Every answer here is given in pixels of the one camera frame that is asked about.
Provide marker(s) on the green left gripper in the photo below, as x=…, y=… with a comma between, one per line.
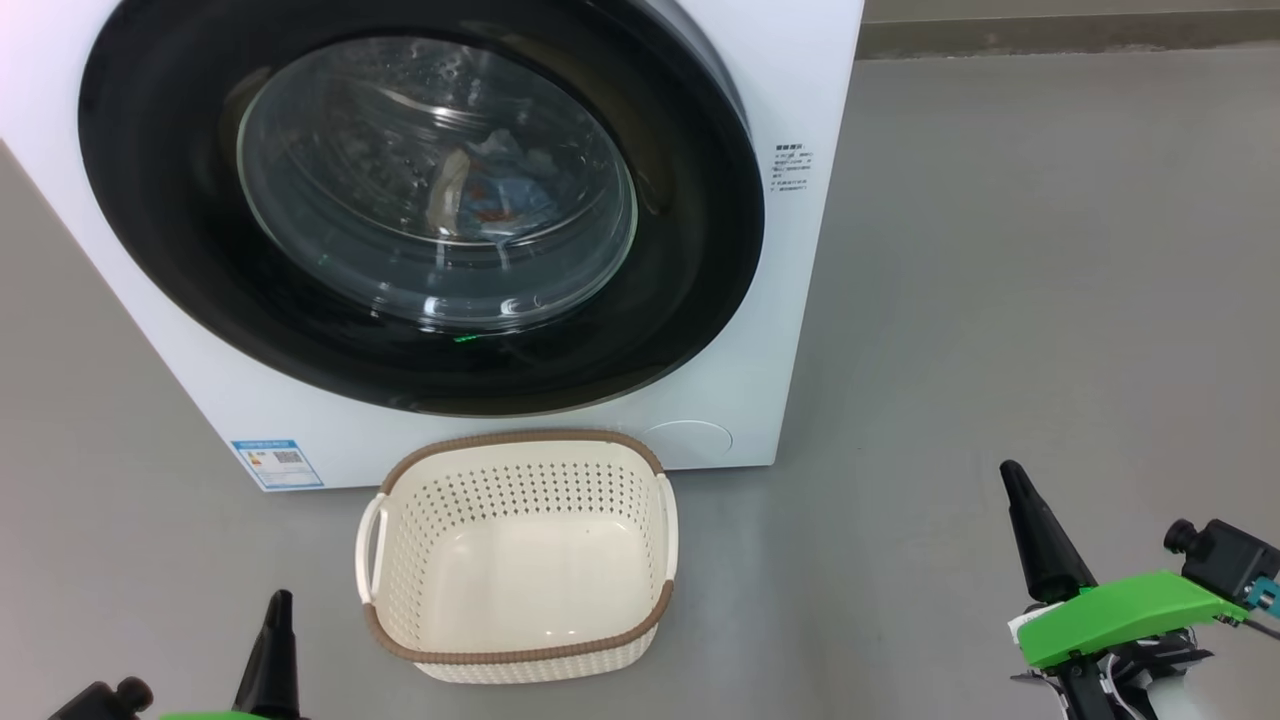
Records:
x=215, y=716

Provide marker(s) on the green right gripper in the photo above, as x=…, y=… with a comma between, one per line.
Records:
x=1120, y=615

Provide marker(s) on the black round glass washer door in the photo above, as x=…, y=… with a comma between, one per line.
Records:
x=680, y=250

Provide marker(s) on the cream garment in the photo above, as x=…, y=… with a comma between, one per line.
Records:
x=447, y=195

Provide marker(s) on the blue cartoon-print garment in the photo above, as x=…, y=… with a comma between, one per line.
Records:
x=520, y=190

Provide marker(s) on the white front-load washing machine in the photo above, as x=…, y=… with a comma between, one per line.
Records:
x=800, y=300

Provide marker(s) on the blue energy label sticker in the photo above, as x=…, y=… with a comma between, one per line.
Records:
x=277, y=464

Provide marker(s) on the cream perforated laundry basket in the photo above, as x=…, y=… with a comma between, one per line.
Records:
x=520, y=660

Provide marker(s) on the round drain filter cover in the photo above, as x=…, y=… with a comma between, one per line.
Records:
x=688, y=442

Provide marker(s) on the printed text label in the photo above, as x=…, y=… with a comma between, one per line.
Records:
x=792, y=168

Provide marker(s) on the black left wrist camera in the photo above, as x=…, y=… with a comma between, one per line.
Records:
x=100, y=702

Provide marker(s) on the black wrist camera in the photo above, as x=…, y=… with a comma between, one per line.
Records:
x=100, y=702
x=1235, y=560

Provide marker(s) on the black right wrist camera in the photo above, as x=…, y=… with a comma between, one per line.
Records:
x=1235, y=560

